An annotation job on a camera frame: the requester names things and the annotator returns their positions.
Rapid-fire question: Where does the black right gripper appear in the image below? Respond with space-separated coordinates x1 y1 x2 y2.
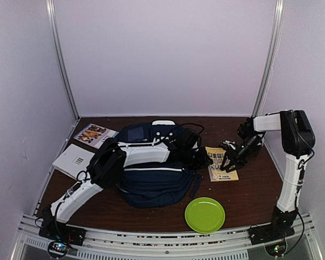
221 135 261 173

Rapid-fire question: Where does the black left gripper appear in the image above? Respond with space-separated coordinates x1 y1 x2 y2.
183 147 214 171

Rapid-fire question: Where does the yellow portrait grid booklet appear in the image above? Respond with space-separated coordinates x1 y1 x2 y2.
205 147 239 182

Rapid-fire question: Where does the navy blue student backpack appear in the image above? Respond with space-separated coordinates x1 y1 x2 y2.
115 120 203 209

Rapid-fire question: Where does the white paperback book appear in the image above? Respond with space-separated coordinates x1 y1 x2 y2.
53 144 94 180

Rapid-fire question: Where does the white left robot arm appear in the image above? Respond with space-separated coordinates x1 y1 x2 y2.
42 125 211 241

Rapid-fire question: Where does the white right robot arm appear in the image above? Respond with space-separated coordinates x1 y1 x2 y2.
219 110 315 244

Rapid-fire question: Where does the green plastic plate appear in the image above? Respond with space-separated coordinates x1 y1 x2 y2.
184 197 226 234

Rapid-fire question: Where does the dog cover workbook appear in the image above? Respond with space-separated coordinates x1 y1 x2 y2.
74 123 119 149

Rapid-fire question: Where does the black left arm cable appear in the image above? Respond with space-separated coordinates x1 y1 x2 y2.
75 123 205 185

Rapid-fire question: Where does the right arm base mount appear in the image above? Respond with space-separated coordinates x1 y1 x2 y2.
248 224 295 258

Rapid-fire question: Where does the front aluminium rail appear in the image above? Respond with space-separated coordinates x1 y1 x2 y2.
8 213 325 259

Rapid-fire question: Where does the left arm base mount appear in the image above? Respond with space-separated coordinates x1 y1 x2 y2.
38 226 86 259

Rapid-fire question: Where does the right aluminium frame post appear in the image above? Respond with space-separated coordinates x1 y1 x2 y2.
251 0 285 117

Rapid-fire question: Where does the aluminium frame post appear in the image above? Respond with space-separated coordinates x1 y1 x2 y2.
46 0 80 120
251 0 285 117

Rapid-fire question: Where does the left aluminium frame post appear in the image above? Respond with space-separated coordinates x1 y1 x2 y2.
46 0 80 120

